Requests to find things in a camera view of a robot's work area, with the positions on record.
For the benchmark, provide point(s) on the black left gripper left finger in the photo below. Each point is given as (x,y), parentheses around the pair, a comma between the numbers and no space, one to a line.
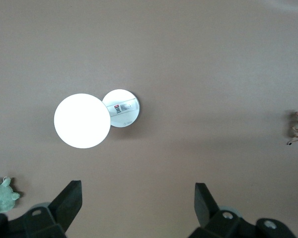
(64,205)

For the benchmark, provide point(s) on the white round plate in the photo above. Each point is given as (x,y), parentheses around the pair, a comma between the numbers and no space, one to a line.
(82,121)

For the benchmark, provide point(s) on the green plush toy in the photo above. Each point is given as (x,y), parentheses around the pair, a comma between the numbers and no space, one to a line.
(0,196)

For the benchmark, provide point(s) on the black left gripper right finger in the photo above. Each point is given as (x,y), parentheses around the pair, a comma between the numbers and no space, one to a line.
(203,205)

